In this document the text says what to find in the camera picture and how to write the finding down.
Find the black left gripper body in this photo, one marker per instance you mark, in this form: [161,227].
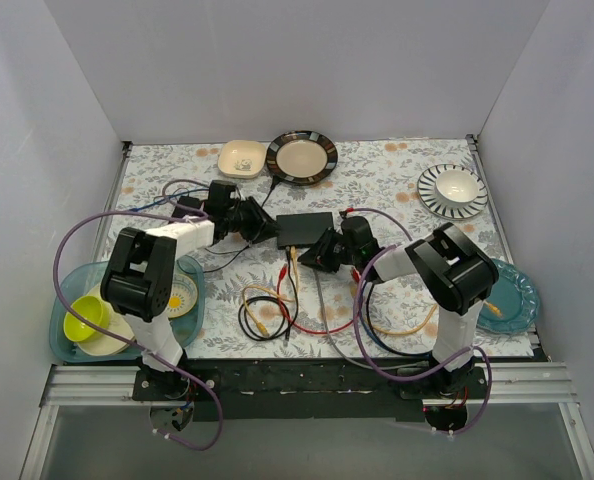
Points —
[249,220]

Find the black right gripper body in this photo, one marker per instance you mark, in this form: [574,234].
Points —
[333,248]

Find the dark grey network switch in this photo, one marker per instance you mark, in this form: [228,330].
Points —
[302,230]

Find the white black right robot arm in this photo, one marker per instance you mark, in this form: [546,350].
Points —
[458,275]

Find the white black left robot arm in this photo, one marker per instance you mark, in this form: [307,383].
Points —
[138,279]

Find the floral patterned tablecloth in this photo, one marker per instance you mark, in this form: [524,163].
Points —
[249,311]

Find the black power adapter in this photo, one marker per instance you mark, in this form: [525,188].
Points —
[183,205]

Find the cream square panda dish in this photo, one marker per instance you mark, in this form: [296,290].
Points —
[242,159]

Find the dark rimmed beige plate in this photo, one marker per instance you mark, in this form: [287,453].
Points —
[301,158]

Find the blue striped white plate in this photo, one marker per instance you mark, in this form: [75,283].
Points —
[439,207]

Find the daisy patterned glass bowl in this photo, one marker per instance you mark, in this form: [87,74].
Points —
[184,296]

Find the small white bowl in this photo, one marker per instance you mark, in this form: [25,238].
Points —
[457,187]

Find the lime green bowl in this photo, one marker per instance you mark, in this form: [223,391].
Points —
[90,311]

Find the teal scalloped plate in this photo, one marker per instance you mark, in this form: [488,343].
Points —
[513,305]

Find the cream plate in tray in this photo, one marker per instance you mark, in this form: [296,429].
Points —
[103,345]

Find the teal transparent plastic tray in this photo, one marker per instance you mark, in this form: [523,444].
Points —
[80,281]

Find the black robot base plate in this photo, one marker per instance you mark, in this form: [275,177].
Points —
[207,406]

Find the aluminium frame rail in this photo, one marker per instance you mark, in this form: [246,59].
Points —
[509,383]

